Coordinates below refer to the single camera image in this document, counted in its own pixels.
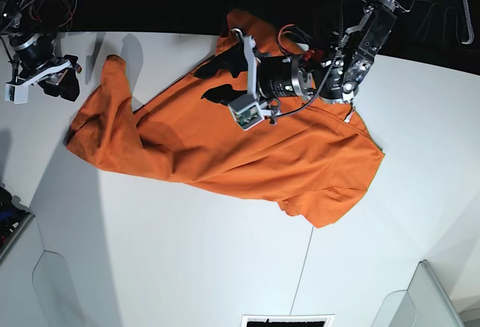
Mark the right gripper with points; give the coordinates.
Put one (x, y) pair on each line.
(69, 88)

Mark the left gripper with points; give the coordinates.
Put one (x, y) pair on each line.
(269, 78)

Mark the orange t-shirt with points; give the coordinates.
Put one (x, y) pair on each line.
(317, 163)

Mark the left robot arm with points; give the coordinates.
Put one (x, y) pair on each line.
(333, 76)

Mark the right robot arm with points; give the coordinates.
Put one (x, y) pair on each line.
(28, 35)

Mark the black white marker card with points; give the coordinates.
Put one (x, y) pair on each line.
(288, 321)

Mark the white side panel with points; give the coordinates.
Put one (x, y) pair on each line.
(423, 304)

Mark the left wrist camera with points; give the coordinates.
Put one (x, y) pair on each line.
(246, 112)

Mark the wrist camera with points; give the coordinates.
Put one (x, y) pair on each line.
(246, 112)
(17, 94)

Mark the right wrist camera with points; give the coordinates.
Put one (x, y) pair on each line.
(17, 94)

